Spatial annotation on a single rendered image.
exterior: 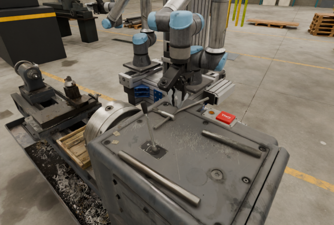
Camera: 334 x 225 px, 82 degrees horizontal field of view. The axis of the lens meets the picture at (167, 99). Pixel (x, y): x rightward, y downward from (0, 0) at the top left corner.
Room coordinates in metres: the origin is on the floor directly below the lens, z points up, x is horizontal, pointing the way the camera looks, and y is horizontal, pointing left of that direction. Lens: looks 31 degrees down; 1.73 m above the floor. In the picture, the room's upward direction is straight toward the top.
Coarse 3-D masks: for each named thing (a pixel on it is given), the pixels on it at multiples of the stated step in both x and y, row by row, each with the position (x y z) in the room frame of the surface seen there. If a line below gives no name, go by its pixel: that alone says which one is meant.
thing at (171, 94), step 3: (171, 90) 0.67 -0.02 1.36; (174, 90) 0.68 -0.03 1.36; (177, 90) 0.72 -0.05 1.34; (168, 93) 0.68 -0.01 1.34; (171, 93) 0.67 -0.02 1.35; (174, 93) 0.70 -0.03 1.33; (168, 96) 0.68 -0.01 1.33; (171, 96) 0.67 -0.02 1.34; (174, 96) 0.70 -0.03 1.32; (171, 99) 0.67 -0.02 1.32; (171, 102) 0.67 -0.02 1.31
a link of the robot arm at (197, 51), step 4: (192, 48) 1.16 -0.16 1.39; (196, 48) 1.15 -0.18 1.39; (200, 48) 1.15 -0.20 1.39; (192, 52) 1.13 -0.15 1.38; (196, 52) 1.13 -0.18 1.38; (200, 52) 1.13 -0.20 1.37; (192, 56) 1.13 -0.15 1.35; (196, 56) 1.12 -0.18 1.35; (200, 56) 1.11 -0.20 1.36; (192, 60) 1.13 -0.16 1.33; (196, 60) 1.11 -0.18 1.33; (200, 60) 1.10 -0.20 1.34; (192, 64) 1.13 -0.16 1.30; (196, 64) 1.12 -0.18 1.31; (200, 64) 1.10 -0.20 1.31; (192, 68) 1.13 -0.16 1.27; (196, 68) 1.13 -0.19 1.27; (200, 68) 1.13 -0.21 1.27
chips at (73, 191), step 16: (32, 144) 1.22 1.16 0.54; (48, 144) 1.18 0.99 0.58; (48, 160) 1.03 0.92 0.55; (64, 160) 1.04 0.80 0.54; (48, 176) 0.89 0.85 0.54; (64, 176) 0.88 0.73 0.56; (64, 192) 0.74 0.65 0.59; (80, 192) 0.76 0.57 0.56; (80, 208) 0.64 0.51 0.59; (96, 208) 0.65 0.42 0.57; (96, 224) 0.57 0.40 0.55
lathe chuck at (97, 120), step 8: (104, 104) 0.77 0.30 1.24; (112, 104) 0.77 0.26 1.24; (120, 104) 0.77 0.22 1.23; (128, 104) 0.79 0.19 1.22; (96, 112) 0.72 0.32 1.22; (104, 112) 0.71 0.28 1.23; (112, 112) 0.70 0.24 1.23; (96, 120) 0.68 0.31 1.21; (104, 120) 0.67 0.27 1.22; (88, 128) 0.67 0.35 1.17; (96, 128) 0.65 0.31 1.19; (88, 136) 0.64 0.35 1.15
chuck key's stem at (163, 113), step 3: (153, 108) 0.68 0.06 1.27; (156, 108) 0.68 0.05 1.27; (156, 111) 0.67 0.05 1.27; (159, 111) 0.66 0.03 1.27; (162, 111) 0.65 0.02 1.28; (165, 111) 0.65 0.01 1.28; (162, 114) 0.64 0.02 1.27; (165, 114) 0.64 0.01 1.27; (168, 114) 0.63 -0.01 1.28; (171, 114) 0.63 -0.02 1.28; (171, 117) 0.62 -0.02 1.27; (174, 117) 0.62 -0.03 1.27
